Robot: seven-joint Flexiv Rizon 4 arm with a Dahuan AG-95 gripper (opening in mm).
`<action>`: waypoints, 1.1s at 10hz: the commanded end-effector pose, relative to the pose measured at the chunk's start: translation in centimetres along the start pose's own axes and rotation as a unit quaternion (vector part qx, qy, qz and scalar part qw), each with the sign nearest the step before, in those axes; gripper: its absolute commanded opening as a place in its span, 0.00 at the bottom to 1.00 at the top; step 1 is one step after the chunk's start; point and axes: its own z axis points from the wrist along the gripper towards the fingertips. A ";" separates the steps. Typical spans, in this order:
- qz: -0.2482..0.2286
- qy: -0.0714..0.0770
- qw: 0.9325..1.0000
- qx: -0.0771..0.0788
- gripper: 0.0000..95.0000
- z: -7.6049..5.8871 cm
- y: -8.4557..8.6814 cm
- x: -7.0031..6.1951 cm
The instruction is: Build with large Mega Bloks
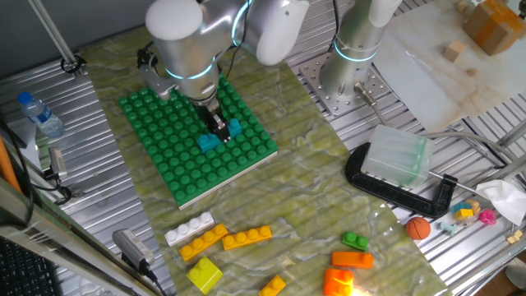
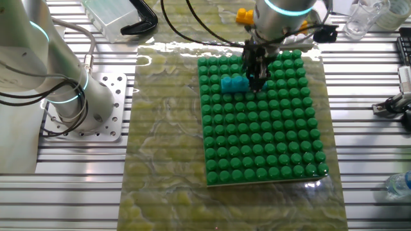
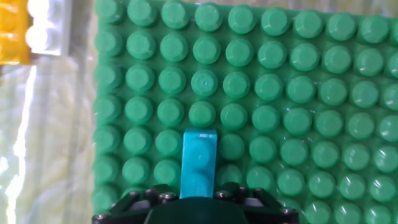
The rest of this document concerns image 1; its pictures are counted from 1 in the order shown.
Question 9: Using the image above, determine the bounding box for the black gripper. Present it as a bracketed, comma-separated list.
[196, 99, 231, 143]

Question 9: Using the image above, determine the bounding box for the teal four-stud block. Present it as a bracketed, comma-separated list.
[196, 118, 243, 154]

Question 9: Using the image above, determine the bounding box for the green studded baseplate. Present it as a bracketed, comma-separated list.
[118, 73, 279, 210]

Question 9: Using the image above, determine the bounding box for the white four-stud block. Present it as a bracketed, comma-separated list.
[164, 211, 216, 247]

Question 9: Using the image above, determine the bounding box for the yellow-orange four-stud block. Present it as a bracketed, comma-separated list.
[221, 224, 273, 252]
[178, 223, 229, 262]

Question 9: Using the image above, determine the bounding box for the green marble pattern mat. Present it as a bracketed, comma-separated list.
[80, 24, 453, 296]

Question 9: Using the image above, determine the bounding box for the lime yellow square block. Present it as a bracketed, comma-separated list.
[187, 257, 224, 295]

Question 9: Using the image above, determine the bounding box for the yellow-orange two-stud block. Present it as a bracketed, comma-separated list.
[257, 274, 288, 296]

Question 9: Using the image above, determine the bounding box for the clear water bottle blue cap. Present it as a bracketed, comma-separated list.
[16, 90, 66, 139]

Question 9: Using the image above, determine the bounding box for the green two-stud block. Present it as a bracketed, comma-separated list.
[341, 230, 370, 252]

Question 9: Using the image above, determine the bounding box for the translucent plastic box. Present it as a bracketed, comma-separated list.
[360, 124, 436, 190]

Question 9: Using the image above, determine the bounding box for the orange long flat block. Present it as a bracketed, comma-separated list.
[330, 250, 375, 271]

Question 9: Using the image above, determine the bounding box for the black C-clamp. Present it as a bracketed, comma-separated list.
[344, 141, 490, 219]

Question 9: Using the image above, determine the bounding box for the metal stand pole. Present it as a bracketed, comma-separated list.
[27, 0, 87, 78]

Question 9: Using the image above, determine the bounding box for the orange chunky block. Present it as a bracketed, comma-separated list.
[322, 267, 355, 296]

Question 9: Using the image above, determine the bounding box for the orange tube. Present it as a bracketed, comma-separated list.
[0, 137, 21, 194]

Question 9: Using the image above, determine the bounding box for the white marble board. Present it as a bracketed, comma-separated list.
[371, 0, 526, 133]

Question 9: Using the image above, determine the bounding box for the mini orange basketball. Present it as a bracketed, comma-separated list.
[405, 216, 432, 241]

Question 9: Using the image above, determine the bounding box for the black keyboard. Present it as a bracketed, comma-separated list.
[0, 238, 62, 296]

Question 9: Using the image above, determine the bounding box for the wooden cube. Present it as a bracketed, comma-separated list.
[442, 39, 468, 63]

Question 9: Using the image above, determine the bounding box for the light blue small toy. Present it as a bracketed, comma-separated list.
[437, 220, 458, 238]

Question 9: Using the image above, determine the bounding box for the pink small toy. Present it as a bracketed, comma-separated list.
[478, 208, 498, 226]

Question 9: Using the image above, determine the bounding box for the cardboard box with tape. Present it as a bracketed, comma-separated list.
[462, 0, 526, 57]

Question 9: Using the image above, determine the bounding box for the white crumpled tissue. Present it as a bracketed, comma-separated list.
[475, 179, 526, 226]

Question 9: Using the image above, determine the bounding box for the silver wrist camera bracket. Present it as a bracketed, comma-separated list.
[137, 40, 178, 102]

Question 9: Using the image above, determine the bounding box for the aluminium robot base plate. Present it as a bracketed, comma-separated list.
[298, 51, 391, 117]

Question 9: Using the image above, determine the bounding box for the grey ribbed camera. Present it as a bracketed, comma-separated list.
[112, 228, 158, 272]

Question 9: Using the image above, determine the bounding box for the grey base cable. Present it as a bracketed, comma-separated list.
[353, 81, 521, 165]

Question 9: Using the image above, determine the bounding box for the grey metal frame bar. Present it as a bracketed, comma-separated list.
[0, 176, 165, 296]

